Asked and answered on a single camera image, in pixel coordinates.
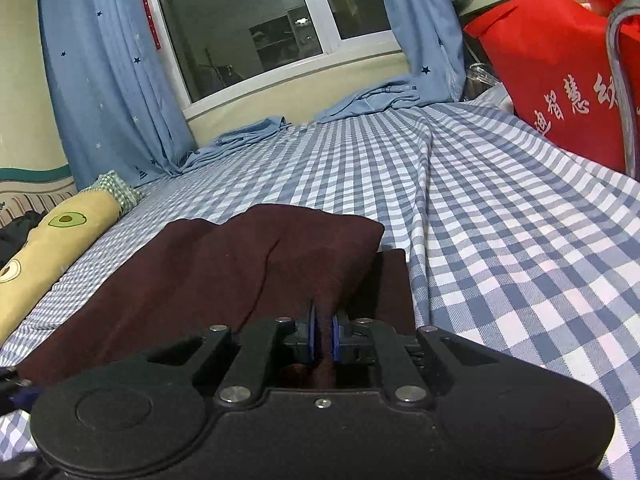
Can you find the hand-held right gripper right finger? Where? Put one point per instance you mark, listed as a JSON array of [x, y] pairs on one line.
[[336, 336]]

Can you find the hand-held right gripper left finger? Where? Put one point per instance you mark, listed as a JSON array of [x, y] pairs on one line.
[[314, 336]]

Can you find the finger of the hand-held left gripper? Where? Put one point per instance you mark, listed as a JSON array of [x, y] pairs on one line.
[[14, 391]]

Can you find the maroon shirt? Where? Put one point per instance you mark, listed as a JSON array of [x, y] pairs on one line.
[[225, 270]]

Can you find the dark cloth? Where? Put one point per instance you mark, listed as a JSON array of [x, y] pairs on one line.
[[17, 237]]

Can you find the yellow avocado print pillow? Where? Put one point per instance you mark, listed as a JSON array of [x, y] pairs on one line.
[[60, 240]]

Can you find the blue white checked bedsheet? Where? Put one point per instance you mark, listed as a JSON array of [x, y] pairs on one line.
[[500, 260]]

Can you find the striped cloth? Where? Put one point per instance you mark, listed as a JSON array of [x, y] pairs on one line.
[[30, 207]]

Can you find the clear plastic bag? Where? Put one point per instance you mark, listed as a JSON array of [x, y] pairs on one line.
[[482, 82]]

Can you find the white framed window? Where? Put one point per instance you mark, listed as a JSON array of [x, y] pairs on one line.
[[240, 20]]

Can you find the blue star curtain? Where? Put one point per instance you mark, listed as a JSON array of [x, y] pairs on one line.
[[425, 20], [100, 60]]

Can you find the red label strip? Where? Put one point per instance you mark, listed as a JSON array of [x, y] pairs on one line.
[[151, 22]]

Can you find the metal chair frame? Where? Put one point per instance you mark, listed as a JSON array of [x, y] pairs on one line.
[[617, 60]]

